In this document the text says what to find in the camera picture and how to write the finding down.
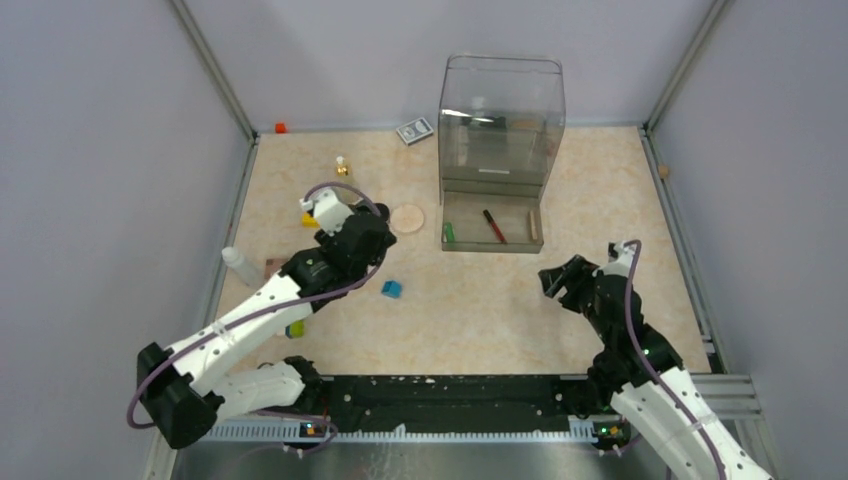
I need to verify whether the gold lipstick tube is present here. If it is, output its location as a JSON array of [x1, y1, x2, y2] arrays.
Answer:
[[528, 211, 538, 242]]

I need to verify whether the white squeeze bottle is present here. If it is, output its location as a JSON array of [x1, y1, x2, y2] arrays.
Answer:
[[221, 246, 263, 290]]

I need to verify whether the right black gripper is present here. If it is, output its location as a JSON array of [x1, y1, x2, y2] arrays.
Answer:
[[539, 254, 614, 341]]

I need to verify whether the beige round wooden disc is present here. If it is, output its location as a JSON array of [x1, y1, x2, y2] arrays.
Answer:
[[389, 204, 426, 235]]

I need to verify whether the yellow block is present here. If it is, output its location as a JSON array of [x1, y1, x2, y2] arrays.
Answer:
[[301, 213, 320, 228]]

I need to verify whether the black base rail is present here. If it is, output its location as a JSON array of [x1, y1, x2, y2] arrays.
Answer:
[[296, 375, 602, 434]]

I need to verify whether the green tube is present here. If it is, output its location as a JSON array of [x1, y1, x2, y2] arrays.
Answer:
[[442, 222, 456, 244]]

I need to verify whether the clear acrylic makeup organizer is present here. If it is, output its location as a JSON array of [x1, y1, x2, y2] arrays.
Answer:
[[437, 53, 566, 254]]

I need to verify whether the green white toy brick stack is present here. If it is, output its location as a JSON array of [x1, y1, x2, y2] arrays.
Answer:
[[285, 320, 305, 339]]

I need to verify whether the eyeshadow palette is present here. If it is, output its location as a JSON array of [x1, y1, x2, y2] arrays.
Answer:
[[264, 258, 288, 280]]

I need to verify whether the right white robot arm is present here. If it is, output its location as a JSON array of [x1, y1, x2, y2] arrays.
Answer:
[[537, 240, 772, 479]]

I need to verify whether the playing card box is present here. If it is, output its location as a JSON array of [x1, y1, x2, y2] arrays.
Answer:
[[396, 117, 434, 146]]

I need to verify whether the clear pump bottle gold collar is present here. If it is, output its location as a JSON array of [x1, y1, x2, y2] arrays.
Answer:
[[336, 155, 354, 185]]

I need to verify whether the blue toy brick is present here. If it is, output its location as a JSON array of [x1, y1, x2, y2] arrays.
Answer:
[[381, 280, 403, 299]]

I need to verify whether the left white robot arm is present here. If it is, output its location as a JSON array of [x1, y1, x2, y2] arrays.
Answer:
[[126, 186, 397, 449]]

